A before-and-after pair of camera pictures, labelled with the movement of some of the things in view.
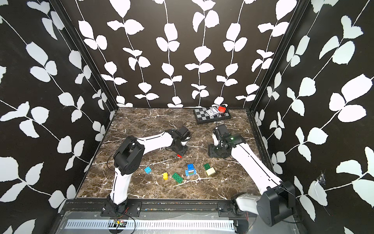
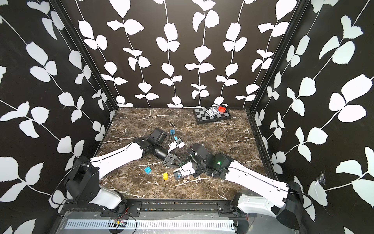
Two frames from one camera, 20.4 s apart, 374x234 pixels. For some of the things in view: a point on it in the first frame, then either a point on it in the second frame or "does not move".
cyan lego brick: (148, 170) does not move
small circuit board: (119, 223) does not move
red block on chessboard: (221, 109) does not move
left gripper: (182, 152) to (169, 161)
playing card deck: (213, 111) does not move
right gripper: (211, 151) to (190, 160)
